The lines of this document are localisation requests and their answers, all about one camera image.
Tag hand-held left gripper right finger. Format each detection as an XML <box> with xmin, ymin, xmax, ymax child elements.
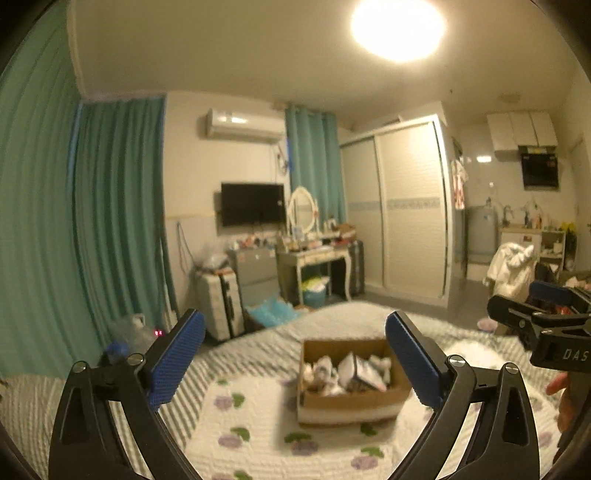
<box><xmin>385</xmin><ymin>311</ymin><xmax>541</xmax><ymax>480</ymax></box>

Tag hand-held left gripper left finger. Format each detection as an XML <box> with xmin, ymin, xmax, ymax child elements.
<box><xmin>48</xmin><ymin>308</ymin><xmax>206</xmax><ymax>480</ymax></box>

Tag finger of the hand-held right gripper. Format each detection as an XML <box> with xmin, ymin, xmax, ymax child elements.
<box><xmin>488</xmin><ymin>295</ymin><xmax>550</xmax><ymax>348</ymax></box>
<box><xmin>529</xmin><ymin>281</ymin><xmax>591</xmax><ymax>317</ymax></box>

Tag white plastic packet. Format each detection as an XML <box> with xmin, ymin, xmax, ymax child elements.
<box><xmin>339</xmin><ymin>352</ymin><xmax>392</xmax><ymax>393</ymax></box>

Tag cardboard box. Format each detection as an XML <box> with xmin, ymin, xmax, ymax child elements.
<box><xmin>297</xmin><ymin>339</ymin><xmax>413</xmax><ymax>428</ymax></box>

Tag person's right hand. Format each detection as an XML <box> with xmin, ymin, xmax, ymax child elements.
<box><xmin>546</xmin><ymin>372</ymin><xmax>574</xmax><ymax>433</ymax></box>

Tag dark chair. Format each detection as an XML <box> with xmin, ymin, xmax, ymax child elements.
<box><xmin>531</xmin><ymin>263</ymin><xmax>563</xmax><ymax>289</ymax></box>

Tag cream open shelf unit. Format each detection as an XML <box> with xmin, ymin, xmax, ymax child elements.
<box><xmin>501</xmin><ymin>224</ymin><xmax>567</xmax><ymax>274</ymax></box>

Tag white jacket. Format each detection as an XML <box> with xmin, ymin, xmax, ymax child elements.
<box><xmin>484</xmin><ymin>242</ymin><xmax>539</xmax><ymax>297</ymax></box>

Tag large clear water bottle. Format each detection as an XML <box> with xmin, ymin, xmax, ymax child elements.
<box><xmin>108</xmin><ymin>314</ymin><xmax>158</xmax><ymax>357</ymax></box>

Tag white suitcase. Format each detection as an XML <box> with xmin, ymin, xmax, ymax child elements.
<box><xmin>196</xmin><ymin>270</ymin><xmax>246</xmax><ymax>343</ymax></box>

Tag grey washing machine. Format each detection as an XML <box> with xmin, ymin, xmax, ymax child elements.
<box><xmin>464</xmin><ymin>205</ymin><xmax>502</xmax><ymax>265</ymax></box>

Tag blue plastic bag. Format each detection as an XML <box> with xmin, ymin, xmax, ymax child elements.
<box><xmin>245</xmin><ymin>298</ymin><xmax>299</xmax><ymax>332</ymax></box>

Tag clear plastic bag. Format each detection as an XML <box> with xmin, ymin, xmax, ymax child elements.
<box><xmin>198</xmin><ymin>249</ymin><xmax>232</xmax><ymax>274</ymax></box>

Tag floral quilted blanket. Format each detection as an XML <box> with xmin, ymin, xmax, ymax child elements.
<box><xmin>185</xmin><ymin>369</ymin><xmax>571</xmax><ymax>480</ymax></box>

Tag dark suitcase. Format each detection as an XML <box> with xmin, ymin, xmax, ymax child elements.
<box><xmin>346</xmin><ymin>240</ymin><xmax>366</xmax><ymax>297</ymax></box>

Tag grey mini fridge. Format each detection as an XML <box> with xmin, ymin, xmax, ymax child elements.
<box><xmin>229</xmin><ymin>247</ymin><xmax>283</xmax><ymax>306</ymax></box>

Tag black range hood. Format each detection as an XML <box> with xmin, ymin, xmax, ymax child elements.
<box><xmin>521</xmin><ymin>147</ymin><xmax>561</xmax><ymax>188</ymax></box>

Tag hanging pink white clothes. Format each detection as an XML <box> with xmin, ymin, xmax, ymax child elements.
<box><xmin>450</xmin><ymin>159</ymin><xmax>468</xmax><ymax>210</ymax></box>

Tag cream dressing table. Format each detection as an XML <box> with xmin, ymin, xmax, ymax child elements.
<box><xmin>276</xmin><ymin>239</ymin><xmax>357</xmax><ymax>309</ymax></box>

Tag white sliding wardrobe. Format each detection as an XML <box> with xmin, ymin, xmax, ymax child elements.
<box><xmin>339</xmin><ymin>115</ymin><xmax>456</xmax><ymax>308</ymax></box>

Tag white oval mirror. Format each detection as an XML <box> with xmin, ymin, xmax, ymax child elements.
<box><xmin>287</xmin><ymin>186</ymin><xmax>320</xmax><ymax>239</ymax></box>

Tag green curtain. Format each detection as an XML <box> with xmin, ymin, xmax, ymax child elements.
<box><xmin>0</xmin><ymin>9</ymin><xmax>180</xmax><ymax>380</ymax></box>

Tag blue window curtain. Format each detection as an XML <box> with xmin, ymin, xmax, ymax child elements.
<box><xmin>285</xmin><ymin>104</ymin><xmax>348</xmax><ymax>232</ymax></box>

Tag white air conditioner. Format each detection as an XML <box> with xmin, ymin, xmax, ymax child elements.
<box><xmin>205</xmin><ymin>108</ymin><xmax>286</xmax><ymax>145</ymax></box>

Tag ceiling lamp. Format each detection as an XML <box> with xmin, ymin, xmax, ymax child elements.
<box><xmin>350</xmin><ymin>0</ymin><xmax>448</xmax><ymax>64</ymax></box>

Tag white wall cabinets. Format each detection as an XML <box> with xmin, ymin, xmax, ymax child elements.
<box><xmin>487</xmin><ymin>111</ymin><xmax>559</xmax><ymax>161</ymax></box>

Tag black wall television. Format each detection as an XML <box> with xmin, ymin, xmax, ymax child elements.
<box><xmin>221</xmin><ymin>183</ymin><xmax>286</xmax><ymax>227</ymax></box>

